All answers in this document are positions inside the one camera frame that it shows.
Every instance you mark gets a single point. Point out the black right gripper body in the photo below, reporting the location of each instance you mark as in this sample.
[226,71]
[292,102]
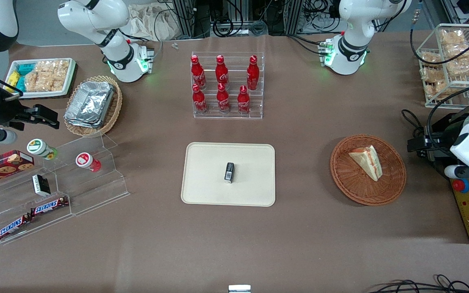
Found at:
[3,109]

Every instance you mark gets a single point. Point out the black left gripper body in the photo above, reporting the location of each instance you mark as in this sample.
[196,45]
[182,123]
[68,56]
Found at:
[442,139]

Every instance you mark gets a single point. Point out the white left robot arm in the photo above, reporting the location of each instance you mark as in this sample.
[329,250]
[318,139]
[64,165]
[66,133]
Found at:
[356,40]

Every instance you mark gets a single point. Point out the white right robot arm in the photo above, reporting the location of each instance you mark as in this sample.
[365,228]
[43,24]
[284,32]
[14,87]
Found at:
[112,24]

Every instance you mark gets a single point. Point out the white rectangular snack tray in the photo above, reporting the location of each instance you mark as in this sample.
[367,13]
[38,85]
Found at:
[43,94]

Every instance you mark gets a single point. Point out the triangular wrapped sandwich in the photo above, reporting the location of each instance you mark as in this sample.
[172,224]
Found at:
[368,162]

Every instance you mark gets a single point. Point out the oval light wicker basket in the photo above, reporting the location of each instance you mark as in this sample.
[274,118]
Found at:
[114,108]

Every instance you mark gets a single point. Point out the round brown wicker basket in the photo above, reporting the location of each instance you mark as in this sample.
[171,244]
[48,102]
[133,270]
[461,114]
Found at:
[348,179]

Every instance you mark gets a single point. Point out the beige plastic tray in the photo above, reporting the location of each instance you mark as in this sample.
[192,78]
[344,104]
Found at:
[206,175]

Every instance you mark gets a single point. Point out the green sunflower yogurt cup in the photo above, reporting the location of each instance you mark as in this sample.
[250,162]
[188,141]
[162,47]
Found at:
[41,148]

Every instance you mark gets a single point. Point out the clear rice cracker packet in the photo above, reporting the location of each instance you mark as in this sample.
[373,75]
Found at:
[36,80]
[57,73]

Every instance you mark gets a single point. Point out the teal snack packet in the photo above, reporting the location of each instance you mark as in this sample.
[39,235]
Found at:
[20,84]
[25,68]

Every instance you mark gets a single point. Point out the yellow snack packet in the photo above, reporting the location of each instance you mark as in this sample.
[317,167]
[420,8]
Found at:
[12,79]

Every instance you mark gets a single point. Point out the stack of foil trays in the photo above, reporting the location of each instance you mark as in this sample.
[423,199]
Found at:
[90,103]

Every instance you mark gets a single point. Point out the red tartan cookie box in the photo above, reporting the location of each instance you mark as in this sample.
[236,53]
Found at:
[2,166]

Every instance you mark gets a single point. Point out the bagged rice cracker packet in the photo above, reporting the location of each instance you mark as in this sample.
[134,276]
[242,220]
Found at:
[438,89]
[464,67]
[452,36]
[460,51]
[434,74]
[430,57]

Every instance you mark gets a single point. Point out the red strawberry yogurt cup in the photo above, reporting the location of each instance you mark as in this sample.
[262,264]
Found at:
[86,161]

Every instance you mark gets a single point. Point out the black white chocolate box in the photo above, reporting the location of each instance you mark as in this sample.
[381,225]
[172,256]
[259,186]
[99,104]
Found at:
[41,184]

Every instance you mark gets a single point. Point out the clear acrylic stepped display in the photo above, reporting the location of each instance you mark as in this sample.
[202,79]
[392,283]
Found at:
[92,191]

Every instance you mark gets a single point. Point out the brown Snickers bar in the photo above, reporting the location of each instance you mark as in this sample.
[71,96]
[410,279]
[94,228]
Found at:
[49,206]
[13,226]

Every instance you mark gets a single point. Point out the beige cloth bag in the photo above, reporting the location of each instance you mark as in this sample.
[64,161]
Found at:
[153,24]

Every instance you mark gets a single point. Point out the red cola bottle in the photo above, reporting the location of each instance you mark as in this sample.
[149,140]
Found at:
[243,101]
[223,99]
[198,74]
[253,74]
[222,72]
[199,101]

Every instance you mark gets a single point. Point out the clear acrylic bottle rack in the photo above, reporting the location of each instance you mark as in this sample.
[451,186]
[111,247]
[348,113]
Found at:
[230,116]

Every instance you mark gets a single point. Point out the small black box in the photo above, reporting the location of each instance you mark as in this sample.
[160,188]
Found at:
[229,173]

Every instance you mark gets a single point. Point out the white black-edged device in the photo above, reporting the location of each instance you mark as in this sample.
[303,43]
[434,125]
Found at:
[239,289]

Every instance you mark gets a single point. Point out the aluminium frame post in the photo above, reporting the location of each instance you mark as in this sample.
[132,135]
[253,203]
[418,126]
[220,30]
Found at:
[294,16]
[183,18]

